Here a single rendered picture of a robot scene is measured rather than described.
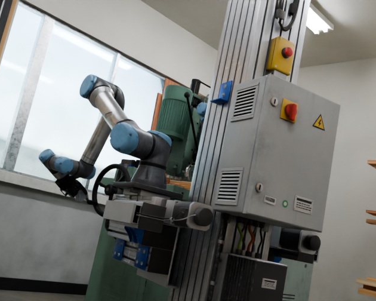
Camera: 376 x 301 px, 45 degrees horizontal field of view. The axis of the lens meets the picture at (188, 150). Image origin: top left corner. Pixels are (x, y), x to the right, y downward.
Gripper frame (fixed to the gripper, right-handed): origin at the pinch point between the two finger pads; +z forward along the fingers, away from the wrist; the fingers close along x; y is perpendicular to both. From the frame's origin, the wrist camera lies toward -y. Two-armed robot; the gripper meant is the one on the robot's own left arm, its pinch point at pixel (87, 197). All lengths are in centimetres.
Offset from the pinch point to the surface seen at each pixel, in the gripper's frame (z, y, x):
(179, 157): 24, -55, 14
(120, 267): 36.4, 16.4, 11.9
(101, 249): 33.2, 10.8, -7.3
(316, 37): 87, -275, 2
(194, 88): 4, -96, 11
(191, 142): 23, -66, 17
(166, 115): 0, -65, 12
